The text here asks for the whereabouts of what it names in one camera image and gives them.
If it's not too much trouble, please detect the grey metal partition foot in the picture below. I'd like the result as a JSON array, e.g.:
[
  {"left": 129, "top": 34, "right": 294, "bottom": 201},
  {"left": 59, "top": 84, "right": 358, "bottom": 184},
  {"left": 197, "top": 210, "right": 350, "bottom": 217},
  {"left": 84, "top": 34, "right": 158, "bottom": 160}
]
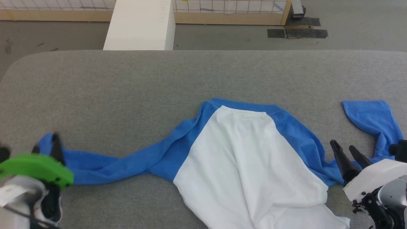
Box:
[{"left": 291, "top": 0, "right": 307, "bottom": 18}]

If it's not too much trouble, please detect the small black floor tape patch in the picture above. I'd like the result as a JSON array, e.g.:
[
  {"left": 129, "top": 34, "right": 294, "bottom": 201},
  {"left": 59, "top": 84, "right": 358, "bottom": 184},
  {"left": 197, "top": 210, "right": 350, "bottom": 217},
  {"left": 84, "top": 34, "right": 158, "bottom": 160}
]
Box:
[{"left": 267, "top": 28, "right": 286, "bottom": 39}]

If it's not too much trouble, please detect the large black floor tape patch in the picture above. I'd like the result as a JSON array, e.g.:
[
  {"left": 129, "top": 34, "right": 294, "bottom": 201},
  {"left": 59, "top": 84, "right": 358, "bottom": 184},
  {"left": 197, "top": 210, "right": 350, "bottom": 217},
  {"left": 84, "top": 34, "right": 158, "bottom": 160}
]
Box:
[{"left": 285, "top": 16, "right": 329, "bottom": 39}]

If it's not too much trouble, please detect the lemon print grid partition panel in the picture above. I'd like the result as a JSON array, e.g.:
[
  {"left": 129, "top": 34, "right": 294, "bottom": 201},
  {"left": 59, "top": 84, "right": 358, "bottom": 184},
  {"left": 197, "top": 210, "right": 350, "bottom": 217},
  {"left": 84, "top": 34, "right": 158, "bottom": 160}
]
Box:
[{"left": 0, "top": 0, "right": 293, "bottom": 26}]

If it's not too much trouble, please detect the blue and white raglan shirt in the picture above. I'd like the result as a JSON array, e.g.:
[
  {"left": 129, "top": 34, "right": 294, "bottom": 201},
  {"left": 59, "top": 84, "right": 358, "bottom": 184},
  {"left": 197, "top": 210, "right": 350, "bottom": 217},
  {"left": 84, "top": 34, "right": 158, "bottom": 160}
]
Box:
[{"left": 38, "top": 98, "right": 404, "bottom": 229}]

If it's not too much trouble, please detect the white rectangular box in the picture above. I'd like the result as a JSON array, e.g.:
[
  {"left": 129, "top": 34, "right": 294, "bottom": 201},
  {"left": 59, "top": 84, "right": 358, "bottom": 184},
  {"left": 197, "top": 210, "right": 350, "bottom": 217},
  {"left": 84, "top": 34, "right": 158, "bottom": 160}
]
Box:
[{"left": 102, "top": 0, "right": 176, "bottom": 51}]

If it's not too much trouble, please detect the grey fabric sofa seat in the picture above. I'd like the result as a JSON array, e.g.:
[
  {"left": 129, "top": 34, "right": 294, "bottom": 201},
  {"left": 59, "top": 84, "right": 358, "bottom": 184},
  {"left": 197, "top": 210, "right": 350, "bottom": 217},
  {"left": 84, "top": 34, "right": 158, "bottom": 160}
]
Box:
[{"left": 0, "top": 49, "right": 407, "bottom": 229}]

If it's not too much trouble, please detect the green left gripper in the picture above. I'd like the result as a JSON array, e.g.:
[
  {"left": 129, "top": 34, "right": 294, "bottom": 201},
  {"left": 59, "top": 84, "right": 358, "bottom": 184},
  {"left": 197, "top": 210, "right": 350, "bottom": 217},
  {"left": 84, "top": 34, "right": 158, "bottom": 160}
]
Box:
[{"left": 0, "top": 133, "right": 75, "bottom": 190}]

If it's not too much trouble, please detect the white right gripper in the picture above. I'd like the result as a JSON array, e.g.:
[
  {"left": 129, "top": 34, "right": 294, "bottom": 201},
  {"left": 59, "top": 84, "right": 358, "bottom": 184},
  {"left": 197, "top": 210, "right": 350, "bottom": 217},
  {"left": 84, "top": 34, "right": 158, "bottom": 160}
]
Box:
[{"left": 329, "top": 139, "right": 407, "bottom": 203}]

